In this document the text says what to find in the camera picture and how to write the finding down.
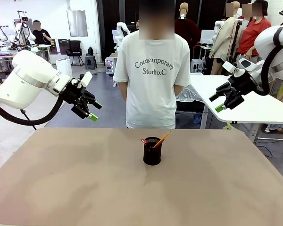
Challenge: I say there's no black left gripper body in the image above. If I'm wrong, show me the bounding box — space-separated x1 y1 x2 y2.
62 76 89 106

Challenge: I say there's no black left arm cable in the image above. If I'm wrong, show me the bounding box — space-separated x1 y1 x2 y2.
0 94 65 126

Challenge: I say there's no lit computer case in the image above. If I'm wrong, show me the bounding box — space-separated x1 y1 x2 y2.
105 57 117 75

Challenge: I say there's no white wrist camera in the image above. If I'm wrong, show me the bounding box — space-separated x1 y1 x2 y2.
222 60 239 74
79 71 93 88

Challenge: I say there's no person in red T-shirt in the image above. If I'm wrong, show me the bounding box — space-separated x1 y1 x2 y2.
237 0 272 60

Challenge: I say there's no white air purifier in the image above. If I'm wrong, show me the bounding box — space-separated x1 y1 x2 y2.
55 58 73 78

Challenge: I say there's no clear plastic sheet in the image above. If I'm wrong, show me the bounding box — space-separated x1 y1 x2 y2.
176 84 204 102

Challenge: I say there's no mannequin in red sweater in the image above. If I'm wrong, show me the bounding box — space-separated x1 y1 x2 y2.
174 2 201 55

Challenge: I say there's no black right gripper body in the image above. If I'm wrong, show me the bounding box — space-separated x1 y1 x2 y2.
226 74 257 96

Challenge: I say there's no black mesh pen holder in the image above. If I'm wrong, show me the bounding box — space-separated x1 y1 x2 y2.
143 137 162 165

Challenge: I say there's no person in white T-shirt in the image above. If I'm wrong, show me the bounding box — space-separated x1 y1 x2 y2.
112 0 191 129

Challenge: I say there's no black office chair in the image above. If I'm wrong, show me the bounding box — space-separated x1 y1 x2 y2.
66 40 84 66

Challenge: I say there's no person in black T-shirt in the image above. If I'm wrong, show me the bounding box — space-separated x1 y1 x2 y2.
32 20 53 46

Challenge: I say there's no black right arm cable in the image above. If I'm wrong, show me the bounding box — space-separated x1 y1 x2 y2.
260 27 283 96

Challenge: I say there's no yellow pencil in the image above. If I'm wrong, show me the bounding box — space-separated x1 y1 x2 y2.
152 133 170 148

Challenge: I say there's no white side table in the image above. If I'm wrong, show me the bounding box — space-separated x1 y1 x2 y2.
190 73 283 144

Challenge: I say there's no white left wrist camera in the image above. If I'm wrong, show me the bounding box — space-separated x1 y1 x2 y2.
79 71 93 88

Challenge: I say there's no white wall panel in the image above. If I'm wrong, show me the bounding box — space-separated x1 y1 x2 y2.
66 9 88 37

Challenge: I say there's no black step stool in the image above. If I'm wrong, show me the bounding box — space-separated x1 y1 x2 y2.
85 46 98 70

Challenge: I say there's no white humanoid robot rig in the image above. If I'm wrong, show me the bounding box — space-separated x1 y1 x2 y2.
13 10 36 50

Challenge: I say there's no mannequin in beige coat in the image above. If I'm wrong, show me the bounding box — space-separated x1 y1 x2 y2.
208 1 241 76

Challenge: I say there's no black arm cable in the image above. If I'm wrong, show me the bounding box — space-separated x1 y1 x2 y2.
260 27 283 96
0 94 65 126

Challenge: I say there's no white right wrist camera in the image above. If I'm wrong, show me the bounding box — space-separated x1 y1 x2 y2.
222 60 239 74

